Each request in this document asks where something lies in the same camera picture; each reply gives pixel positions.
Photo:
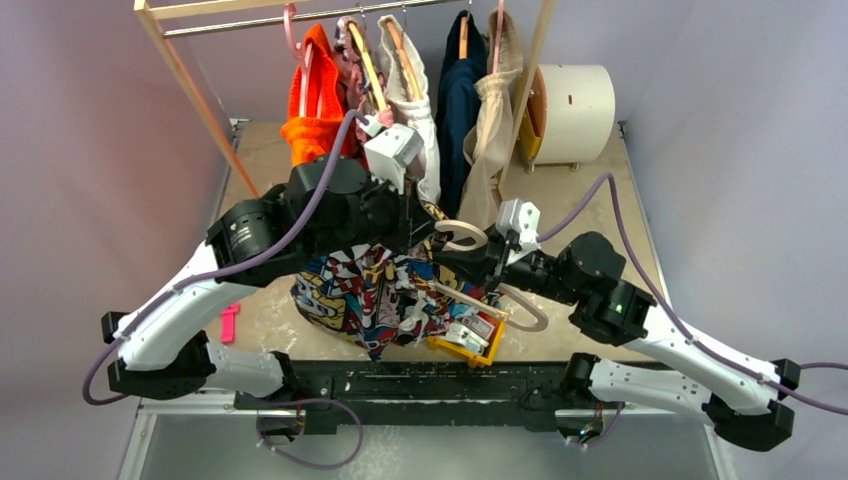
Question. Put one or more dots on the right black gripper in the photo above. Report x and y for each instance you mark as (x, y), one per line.
(495, 253)

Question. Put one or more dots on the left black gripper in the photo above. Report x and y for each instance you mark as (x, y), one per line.
(413, 223)

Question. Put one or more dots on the colourful comic print shorts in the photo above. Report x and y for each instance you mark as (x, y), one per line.
(372, 296)

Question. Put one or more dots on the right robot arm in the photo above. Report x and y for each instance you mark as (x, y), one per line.
(699, 377)

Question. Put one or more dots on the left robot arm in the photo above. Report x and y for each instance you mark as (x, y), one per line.
(162, 350)

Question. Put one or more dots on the beige shorts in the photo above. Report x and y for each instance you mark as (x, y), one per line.
(488, 147)

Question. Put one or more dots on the navy blue shorts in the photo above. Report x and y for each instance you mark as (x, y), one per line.
(458, 106)

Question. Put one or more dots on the white shorts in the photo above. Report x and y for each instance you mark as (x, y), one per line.
(415, 114)

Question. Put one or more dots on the pink patterned shorts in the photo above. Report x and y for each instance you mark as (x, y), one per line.
(351, 76)

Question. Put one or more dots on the pink hanger under orange shorts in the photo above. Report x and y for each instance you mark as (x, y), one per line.
(303, 53)

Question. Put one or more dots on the orange wooden hanger navy shorts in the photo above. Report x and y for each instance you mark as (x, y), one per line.
(464, 36)

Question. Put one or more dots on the pink hanger under beige shorts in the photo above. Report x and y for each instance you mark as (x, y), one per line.
(497, 37)

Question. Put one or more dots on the white items in bin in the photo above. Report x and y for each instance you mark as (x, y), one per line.
(475, 334)

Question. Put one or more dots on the yellow plastic bin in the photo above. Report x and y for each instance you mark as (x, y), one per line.
(473, 361)

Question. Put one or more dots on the white cylindrical drum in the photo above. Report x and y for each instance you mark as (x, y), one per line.
(568, 117)

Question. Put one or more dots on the pink plastic clip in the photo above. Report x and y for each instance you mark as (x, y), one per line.
(228, 323)

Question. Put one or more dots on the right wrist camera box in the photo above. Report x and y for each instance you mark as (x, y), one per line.
(518, 221)

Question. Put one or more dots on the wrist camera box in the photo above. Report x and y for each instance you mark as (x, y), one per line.
(389, 151)
(518, 221)

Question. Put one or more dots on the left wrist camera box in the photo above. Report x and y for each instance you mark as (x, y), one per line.
(389, 151)

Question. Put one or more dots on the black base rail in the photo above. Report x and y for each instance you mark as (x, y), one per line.
(536, 396)

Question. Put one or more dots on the wooden clothes rack frame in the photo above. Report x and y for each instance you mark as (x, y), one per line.
(150, 18)

